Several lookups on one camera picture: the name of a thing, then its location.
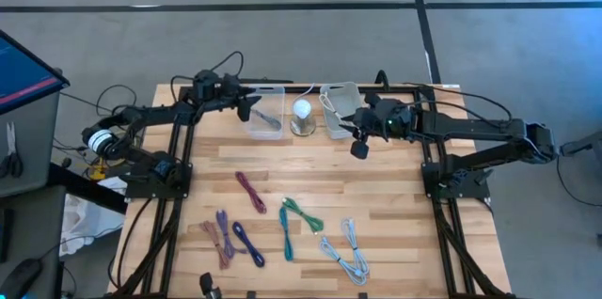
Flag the black desk edge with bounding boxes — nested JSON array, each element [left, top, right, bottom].
[[46, 162, 128, 215]]

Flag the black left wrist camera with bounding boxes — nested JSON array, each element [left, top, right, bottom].
[[236, 100, 254, 123]]

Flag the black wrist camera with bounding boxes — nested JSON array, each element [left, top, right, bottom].
[[349, 132, 371, 161], [236, 100, 254, 123]]

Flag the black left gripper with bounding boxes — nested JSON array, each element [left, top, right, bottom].
[[193, 69, 262, 105]]

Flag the black white braided cable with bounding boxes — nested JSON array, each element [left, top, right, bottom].
[[248, 106, 283, 131]]

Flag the black flat bar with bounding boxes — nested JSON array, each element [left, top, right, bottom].
[[242, 77, 293, 86]]

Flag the brown pink cable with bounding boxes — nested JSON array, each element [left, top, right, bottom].
[[198, 220, 231, 271]]

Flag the black hooked clamp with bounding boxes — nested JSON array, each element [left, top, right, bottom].
[[374, 69, 390, 92]]

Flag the clear plastic bin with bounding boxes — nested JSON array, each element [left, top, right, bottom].
[[243, 84, 287, 141]]

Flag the white plastic bin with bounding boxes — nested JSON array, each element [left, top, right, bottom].
[[319, 81, 364, 141]]

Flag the black computer mouse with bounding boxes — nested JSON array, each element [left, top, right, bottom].
[[0, 258, 44, 299]]

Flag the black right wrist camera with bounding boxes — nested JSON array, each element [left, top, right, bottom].
[[349, 132, 371, 161]]

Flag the black aluminium table frame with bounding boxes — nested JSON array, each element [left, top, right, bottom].
[[106, 83, 518, 299]]

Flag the small black device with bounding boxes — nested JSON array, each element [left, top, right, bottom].
[[198, 271, 222, 299]]

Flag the yellow clamp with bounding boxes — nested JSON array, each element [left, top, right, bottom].
[[88, 156, 128, 181]]

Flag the white bag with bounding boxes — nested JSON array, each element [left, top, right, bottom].
[[58, 176, 127, 258]]

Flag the red braided cable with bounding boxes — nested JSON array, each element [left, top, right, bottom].
[[234, 170, 268, 215]]

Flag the blue laptop screen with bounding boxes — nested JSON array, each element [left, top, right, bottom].
[[0, 29, 71, 116]]

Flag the dark blue cable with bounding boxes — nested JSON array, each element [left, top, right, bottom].
[[231, 221, 266, 269]]

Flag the green cable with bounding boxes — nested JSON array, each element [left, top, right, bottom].
[[280, 197, 325, 236]]

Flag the white bulb brass lamp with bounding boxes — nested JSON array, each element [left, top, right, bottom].
[[290, 83, 318, 139]]

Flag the pale blue cable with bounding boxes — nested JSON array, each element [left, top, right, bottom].
[[318, 236, 369, 288], [340, 217, 372, 279]]

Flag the purple cable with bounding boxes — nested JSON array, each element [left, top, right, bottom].
[[214, 209, 248, 261]]

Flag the cream cable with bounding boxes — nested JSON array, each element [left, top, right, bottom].
[[318, 91, 344, 126]]

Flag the teal black braided cable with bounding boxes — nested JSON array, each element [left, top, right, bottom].
[[277, 205, 295, 262]]

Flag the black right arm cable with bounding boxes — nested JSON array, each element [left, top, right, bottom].
[[402, 81, 515, 124]]

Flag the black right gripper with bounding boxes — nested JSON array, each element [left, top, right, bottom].
[[338, 92, 418, 141]]

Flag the black handled scissors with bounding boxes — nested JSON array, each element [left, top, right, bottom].
[[0, 121, 24, 180]]

